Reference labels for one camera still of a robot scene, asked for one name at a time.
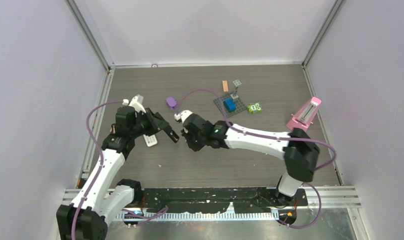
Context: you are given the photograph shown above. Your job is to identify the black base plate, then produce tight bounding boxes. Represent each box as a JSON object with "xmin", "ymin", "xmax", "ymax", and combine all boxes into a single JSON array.
[{"xmin": 143, "ymin": 187, "xmax": 308, "ymax": 214}]

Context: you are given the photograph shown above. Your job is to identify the grey lego baseplate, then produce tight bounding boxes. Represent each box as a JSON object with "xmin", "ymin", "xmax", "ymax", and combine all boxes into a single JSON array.
[{"xmin": 213, "ymin": 91, "xmax": 247, "ymax": 118}]

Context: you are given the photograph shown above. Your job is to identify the blue lego brick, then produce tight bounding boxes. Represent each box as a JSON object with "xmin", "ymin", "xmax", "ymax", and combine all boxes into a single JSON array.
[{"xmin": 223, "ymin": 98, "xmax": 236, "ymax": 113}]

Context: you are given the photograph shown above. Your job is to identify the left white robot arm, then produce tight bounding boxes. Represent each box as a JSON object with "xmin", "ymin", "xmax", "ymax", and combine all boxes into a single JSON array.
[{"xmin": 56, "ymin": 104, "xmax": 179, "ymax": 240}]

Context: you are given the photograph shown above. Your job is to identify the beige remote control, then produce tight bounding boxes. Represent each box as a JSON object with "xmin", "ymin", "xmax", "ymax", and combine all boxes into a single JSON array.
[{"xmin": 143, "ymin": 134, "xmax": 158, "ymax": 147}]

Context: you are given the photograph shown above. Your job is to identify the grey lego tower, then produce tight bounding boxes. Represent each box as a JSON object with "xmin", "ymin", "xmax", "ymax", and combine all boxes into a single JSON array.
[{"xmin": 230, "ymin": 79, "xmax": 242, "ymax": 100}]

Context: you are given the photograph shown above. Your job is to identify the orange wooden block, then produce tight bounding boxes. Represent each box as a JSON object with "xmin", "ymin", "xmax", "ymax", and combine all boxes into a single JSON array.
[{"xmin": 222, "ymin": 80, "xmax": 229, "ymax": 93}]

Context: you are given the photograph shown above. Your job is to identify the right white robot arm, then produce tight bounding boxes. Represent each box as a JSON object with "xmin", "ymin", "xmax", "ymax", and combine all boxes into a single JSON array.
[{"xmin": 174, "ymin": 110, "xmax": 320, "ymax": 206}]

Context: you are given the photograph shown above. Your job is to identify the green owl toy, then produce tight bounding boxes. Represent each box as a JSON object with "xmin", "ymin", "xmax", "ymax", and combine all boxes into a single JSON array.
[{"xmin": 247, "ymin": 102, "xmax": 263, "ymax": 114}]

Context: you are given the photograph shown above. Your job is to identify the purple plastic toy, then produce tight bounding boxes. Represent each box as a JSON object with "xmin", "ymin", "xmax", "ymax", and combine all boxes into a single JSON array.
[{"xmin": 166, "ymin": 97, "xmax": 178, "ymax": 110}]

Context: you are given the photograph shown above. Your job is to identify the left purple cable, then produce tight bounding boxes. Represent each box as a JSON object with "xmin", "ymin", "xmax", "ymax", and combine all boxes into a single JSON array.
[{"xmin": 71, "ymin": 100, "xmax": 125, "ymax": 240}]

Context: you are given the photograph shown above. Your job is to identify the pink metronome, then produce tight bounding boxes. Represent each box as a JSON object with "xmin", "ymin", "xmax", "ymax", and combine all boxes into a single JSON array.
[{"xmin": 286, "ymin": 97, "xmax": 322, "ymax": 132}]

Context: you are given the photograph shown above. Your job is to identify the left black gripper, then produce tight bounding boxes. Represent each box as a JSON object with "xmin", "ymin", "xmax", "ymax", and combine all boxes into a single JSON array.
[{"xmin": 130, "ymin": 108, "xmax": 168, "ymax": 139}]

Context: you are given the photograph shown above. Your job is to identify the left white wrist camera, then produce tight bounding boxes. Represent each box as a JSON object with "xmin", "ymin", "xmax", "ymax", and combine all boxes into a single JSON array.
[{"xmin": 122, "ymin": 94, "xmax": 146, "ymax": 113}]

